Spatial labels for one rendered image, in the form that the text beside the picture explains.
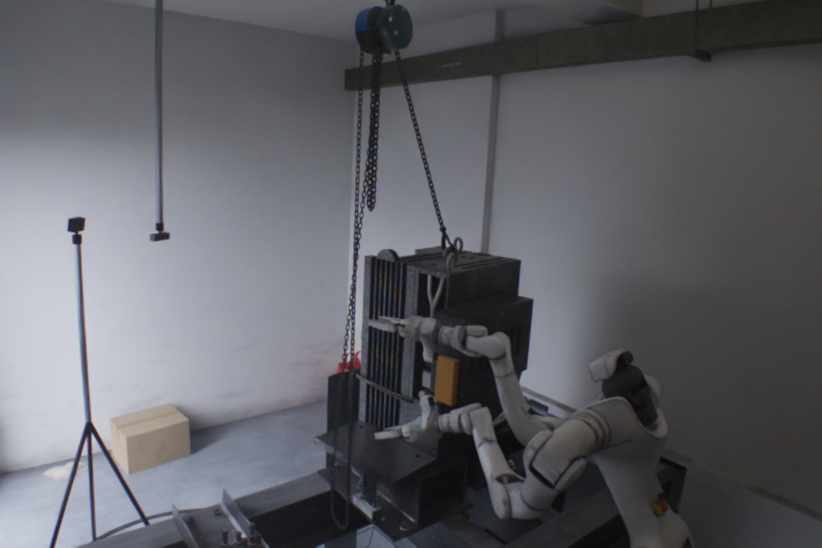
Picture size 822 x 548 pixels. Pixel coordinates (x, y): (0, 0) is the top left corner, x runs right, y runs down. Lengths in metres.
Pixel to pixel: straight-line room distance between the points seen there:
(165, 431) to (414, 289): 2.32
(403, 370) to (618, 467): 1.02
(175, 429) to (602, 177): 2.99
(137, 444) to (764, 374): 3.41
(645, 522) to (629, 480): 0.10
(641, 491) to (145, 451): 3.12
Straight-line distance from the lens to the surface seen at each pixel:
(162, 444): 3.98
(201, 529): 2.28
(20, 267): 3.84
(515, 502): 1.47
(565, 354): 3.19
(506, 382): 1.67
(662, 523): 1.52
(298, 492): 2.45
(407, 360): 2.18
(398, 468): 2.14
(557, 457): 1.27
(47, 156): 3.78
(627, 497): 1.48
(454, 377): 1.92
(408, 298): 2.11
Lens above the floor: 2.00
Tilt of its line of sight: 9 degrees down
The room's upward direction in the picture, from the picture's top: 3 degrees clockwise
